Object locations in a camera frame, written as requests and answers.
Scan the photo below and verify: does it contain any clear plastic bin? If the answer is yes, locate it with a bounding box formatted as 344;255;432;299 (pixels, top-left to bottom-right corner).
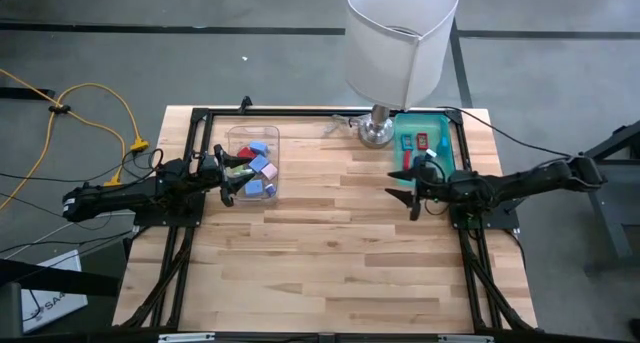
223;125;281;203

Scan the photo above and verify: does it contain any yellow floor cable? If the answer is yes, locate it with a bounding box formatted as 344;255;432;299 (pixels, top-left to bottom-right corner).
0;67;146;212

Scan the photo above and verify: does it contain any black floor bar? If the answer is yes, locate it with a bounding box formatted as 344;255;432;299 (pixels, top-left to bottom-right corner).
0;86;56;100

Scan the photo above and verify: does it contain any translucent teal tray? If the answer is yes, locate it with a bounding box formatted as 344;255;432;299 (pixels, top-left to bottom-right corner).
393;112;458;188

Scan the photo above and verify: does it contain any black floor cable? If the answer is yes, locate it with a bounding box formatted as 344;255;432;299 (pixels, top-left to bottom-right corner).
0;166;119;184

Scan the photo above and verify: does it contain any white shade silver table lamp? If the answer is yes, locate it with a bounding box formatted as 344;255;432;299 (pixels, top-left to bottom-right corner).
343;0;460;149

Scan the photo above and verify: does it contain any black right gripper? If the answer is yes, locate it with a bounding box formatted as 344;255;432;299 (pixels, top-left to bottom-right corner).
384;163;455;208

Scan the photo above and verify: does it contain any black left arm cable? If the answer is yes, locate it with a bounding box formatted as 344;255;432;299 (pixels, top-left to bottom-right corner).
121;147;166;185

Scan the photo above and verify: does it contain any silver metal bracket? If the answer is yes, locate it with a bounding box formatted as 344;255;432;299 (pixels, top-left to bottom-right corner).
438;334;494;343
158;332;216;343

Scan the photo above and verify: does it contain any white printed box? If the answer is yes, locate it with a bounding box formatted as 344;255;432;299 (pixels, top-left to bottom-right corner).
19;249;90;334

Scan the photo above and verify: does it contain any black metal stand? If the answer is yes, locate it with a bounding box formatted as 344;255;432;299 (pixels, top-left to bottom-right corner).
549;120;640;274

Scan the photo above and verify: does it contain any white floor cable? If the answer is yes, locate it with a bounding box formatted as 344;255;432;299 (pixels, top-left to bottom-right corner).
0;211;136;260

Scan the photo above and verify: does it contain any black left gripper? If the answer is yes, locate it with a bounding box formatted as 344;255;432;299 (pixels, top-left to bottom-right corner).
195;143;251;208

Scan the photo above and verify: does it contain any black beam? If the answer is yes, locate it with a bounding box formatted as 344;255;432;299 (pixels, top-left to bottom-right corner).
0;258;121;298

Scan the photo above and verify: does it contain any clear bundled lamp cord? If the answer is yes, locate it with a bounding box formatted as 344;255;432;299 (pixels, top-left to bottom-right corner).
323;113;369;137

